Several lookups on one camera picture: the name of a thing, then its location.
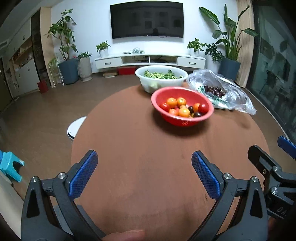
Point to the red tomato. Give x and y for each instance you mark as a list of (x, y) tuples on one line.
[(203, 107), (164, 106)]

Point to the green leafy vegetables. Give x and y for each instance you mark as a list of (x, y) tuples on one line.
[(161, 75)]

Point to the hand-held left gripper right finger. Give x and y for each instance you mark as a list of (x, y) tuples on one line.
[(205, 176)]

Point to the small plant ribbed grey pot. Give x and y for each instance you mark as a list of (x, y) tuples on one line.
[(85, 69)]

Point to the glass sliding door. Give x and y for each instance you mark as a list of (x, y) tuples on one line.
[(272, 69)]

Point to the red flat box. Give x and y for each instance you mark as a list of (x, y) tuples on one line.
[(126, 71)]

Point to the tall leafy tree blue pot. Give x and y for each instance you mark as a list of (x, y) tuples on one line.
[(69, 71)]

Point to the broad-leaf plant blue pot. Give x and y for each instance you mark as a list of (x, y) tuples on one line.
[(230, 68)]

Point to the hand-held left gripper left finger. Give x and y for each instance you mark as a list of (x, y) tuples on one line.
[(84, 176)]

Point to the clear plastic bag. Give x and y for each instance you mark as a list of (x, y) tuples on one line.
[(235, 97)]

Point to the dark purple passion fruit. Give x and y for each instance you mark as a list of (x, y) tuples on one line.
[(190, 109), (197, 114)]

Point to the black wall television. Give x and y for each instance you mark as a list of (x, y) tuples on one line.
[(145, 20)]

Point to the red waste bin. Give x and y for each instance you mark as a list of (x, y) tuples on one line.
[(43, 86)]

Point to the beige curtain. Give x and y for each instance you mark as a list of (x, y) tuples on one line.
[(245, 18)]

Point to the mandarin orange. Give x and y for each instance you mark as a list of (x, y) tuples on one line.
[(183, 112), (196, 106), (171, 102), (173, 112)]

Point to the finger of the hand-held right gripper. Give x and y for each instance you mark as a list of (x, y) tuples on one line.
[(286, 143), (259, 157)]

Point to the pile of dark cherries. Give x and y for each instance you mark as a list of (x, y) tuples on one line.
[(214, 90)]

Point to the teal plastic stool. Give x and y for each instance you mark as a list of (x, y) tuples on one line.
[(9, 165)]

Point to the white plastic basin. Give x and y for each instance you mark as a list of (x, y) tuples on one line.
[(148, 81)]

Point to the person's left hand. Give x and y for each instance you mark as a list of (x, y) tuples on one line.
[(127, 236)]

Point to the light wooden board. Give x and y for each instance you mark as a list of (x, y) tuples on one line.
[(109, 74)]

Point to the red plastic basin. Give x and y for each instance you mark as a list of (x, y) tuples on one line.
[(182, 121)]

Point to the bushy plant tall white pot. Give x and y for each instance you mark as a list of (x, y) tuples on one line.
[(214, 53)]

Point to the white round stool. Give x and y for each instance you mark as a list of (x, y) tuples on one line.
[(75, 128)]

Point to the white television cabinet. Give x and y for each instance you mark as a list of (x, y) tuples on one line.
[(108, 62)]

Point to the small plant white pot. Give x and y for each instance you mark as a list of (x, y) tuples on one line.
[(194, 52), (104, 53)]

